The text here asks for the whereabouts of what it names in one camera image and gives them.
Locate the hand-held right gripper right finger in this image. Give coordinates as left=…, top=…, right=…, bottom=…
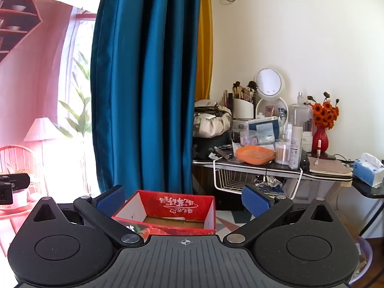
left=222, top=185, right=344, bottom=245

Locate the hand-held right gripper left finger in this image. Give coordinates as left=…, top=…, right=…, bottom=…
left=30, top=185, right=144, bottom=249

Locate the red strawberry cardboard box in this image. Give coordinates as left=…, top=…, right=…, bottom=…
left=112, top=190, right=217, bottom=243

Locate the silver foil packet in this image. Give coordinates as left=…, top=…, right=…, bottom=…
left=255, top=176, right=283, bottom=193

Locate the geometric patterned table cover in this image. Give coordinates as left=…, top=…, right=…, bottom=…
left=216, top=210, right=256, bottom=238

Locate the spindle back chair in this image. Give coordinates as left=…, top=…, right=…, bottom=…
left=0, top=144, right=43, bottom=205

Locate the vanity desk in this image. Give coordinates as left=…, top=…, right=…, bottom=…
left=192, top=154, right=353, bottom=187

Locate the orange bowl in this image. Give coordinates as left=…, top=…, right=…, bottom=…
left=235, top=145, right=276, bottom=165

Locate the clear cotton swab box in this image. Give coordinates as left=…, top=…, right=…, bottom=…
left=274, top=141, right=291, bottom=165

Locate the floor lamp with pleated shade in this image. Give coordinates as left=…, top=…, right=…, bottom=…
left=23, top=116, right=59, bottom=192

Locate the clear round container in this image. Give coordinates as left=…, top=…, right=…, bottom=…
left=240, top=130, right=258, bottom=146

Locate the white spray can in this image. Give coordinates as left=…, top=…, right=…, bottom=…
left=288, top=126, right=303, bottom=169

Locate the blue packet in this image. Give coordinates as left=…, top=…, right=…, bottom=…
left=247, top=118, right=281, bottom=144

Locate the black bag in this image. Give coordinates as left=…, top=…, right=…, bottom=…
left=192, top=132, right=234, bottom=161

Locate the brown notebook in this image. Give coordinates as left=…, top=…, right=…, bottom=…
left=309, top=157, right=353, bottom=177

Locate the tall green leafy plant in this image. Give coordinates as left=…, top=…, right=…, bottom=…
left=56, top=51, right=92, bottom=145

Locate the red vase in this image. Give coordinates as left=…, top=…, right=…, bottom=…
left=312, top=126, right=329, bottom=154

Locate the white brush holder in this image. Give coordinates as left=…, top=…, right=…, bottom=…
left=232, top=97, right=256, bottom=120

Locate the clear plastic organizer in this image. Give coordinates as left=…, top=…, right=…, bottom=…
left=289, top=103, right=314, bottom=132

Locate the bunch of makeup brushes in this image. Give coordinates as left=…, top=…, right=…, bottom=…
left=222, top=80, right=258, bottom=102

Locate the orange flower bouquet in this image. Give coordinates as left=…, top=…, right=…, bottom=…
left=306, top=91, right=341, bottom=130

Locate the black side table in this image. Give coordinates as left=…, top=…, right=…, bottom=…
left=351, top=175, right=384, bottom=238

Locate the blue tissue box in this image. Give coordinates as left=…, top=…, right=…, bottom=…
left=352, top=152, right=384, bottom=187

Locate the round vanity mirror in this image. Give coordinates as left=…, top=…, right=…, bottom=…
left=254, top=68, right=289, bottom=121

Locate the lavender waste bin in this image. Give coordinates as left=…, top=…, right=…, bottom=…
left=349, top=235, right=374, bottom=285

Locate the blue curtain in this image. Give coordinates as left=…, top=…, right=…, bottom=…
left=90, top=0, right=202, bottom=201

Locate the yellow curtain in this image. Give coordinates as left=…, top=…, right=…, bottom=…
left=195, top=0, right=214, bottom=102

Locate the white wire basket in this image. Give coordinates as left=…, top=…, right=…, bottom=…
left=213, top=158, right=303, bottom=201

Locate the beige drawstring bag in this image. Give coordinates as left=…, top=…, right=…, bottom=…
left=193, top=99, right=233, bottom=138

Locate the wooden wall shelf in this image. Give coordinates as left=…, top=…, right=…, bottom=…
left=0, top=0, right=43, bottom=64

